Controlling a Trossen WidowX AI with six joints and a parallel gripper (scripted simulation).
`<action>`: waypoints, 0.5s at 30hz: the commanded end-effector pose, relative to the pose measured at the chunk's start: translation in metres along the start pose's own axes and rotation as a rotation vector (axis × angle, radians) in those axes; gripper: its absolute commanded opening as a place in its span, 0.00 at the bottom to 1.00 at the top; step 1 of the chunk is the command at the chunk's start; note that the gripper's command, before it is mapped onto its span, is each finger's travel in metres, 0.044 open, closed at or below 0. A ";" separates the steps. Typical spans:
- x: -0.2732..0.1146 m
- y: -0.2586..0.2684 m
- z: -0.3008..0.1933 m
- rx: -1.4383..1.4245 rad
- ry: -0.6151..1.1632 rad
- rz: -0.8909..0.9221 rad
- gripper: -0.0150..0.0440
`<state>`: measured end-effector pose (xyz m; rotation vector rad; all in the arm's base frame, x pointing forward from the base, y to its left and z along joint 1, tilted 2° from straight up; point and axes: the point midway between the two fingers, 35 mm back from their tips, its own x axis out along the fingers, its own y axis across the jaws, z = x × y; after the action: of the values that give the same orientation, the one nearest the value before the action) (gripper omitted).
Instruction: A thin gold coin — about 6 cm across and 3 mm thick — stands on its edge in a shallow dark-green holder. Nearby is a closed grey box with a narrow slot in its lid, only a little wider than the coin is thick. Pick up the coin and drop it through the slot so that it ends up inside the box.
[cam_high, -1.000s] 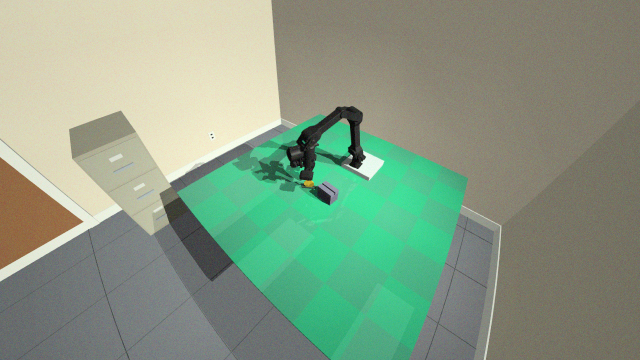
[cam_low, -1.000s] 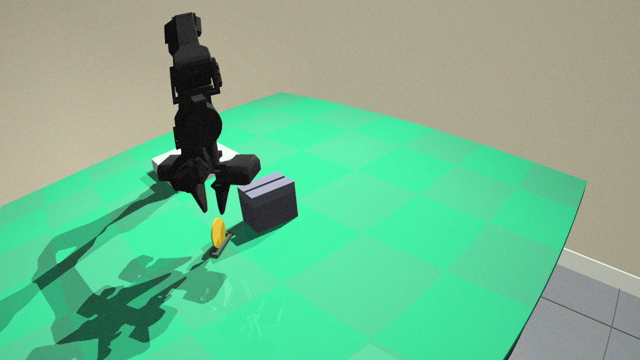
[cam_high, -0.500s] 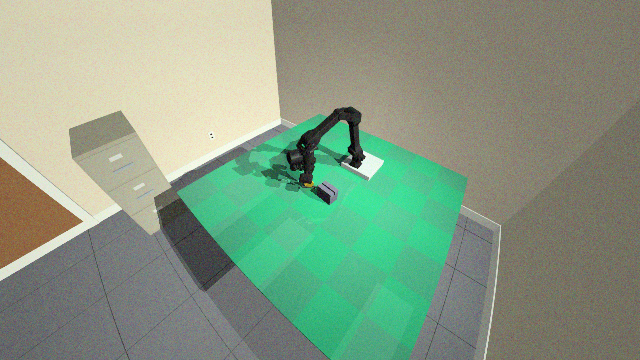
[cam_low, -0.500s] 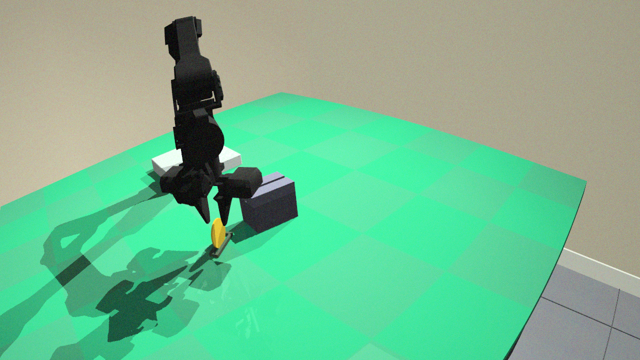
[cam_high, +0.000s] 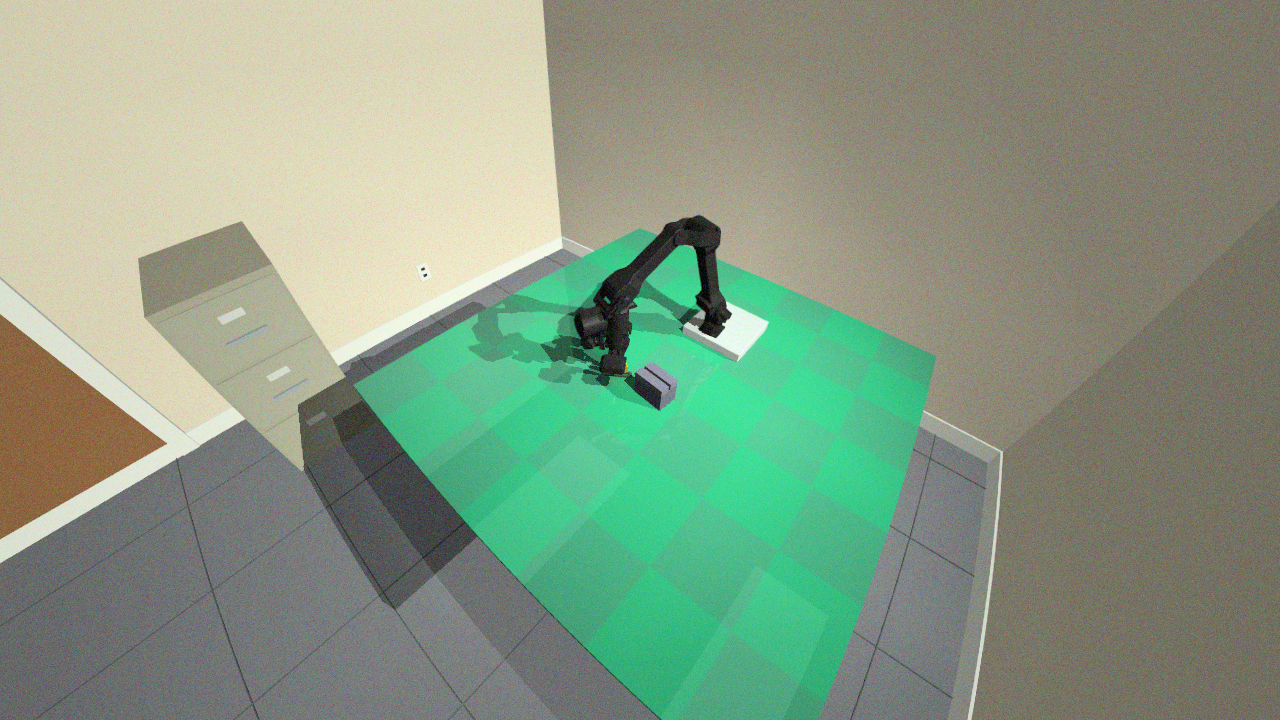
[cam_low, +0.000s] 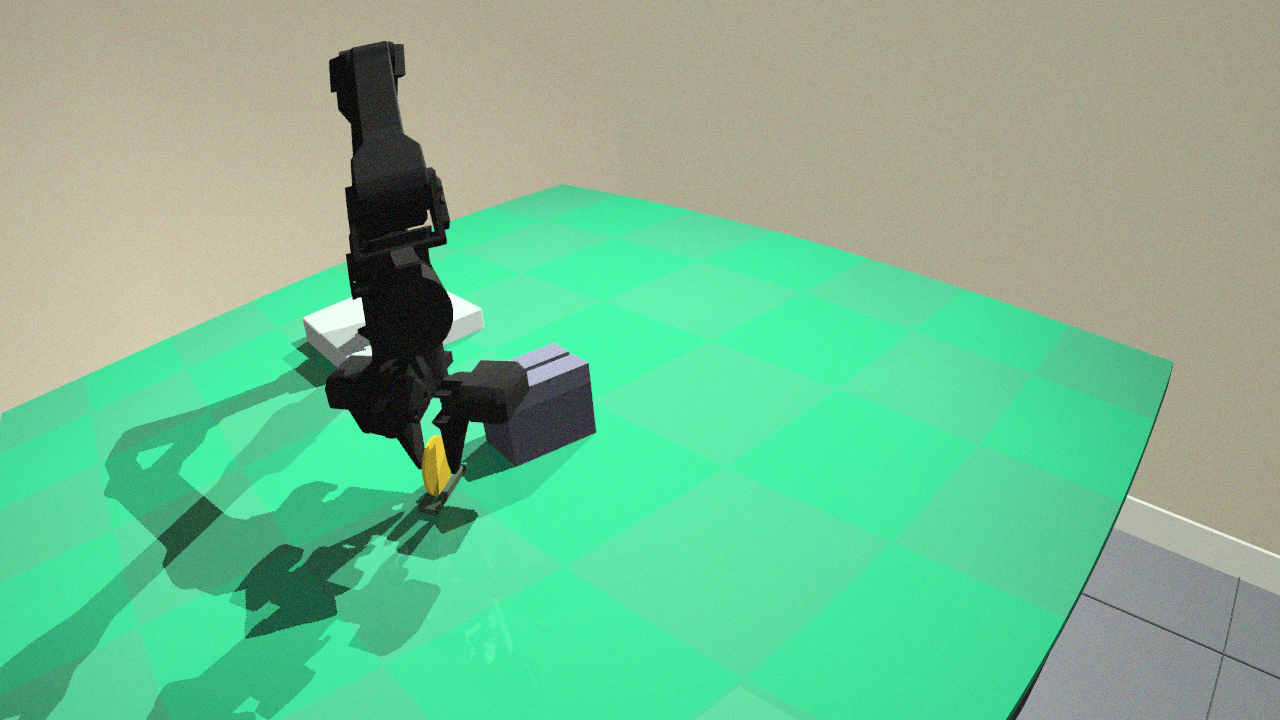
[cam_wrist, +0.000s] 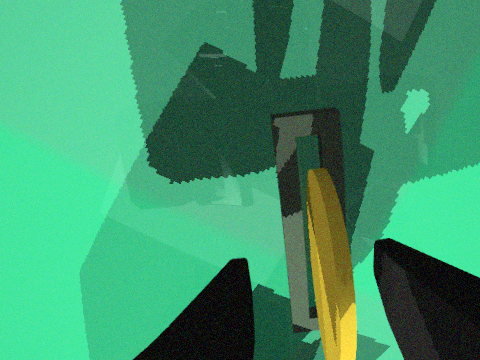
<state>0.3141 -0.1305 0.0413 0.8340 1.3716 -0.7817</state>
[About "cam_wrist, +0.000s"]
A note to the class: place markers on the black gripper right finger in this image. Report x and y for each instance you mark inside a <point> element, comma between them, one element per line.
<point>433,308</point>

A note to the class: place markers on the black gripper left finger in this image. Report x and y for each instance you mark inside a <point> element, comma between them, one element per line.
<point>217,325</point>

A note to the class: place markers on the gold coin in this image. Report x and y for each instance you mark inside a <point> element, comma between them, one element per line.
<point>331,267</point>

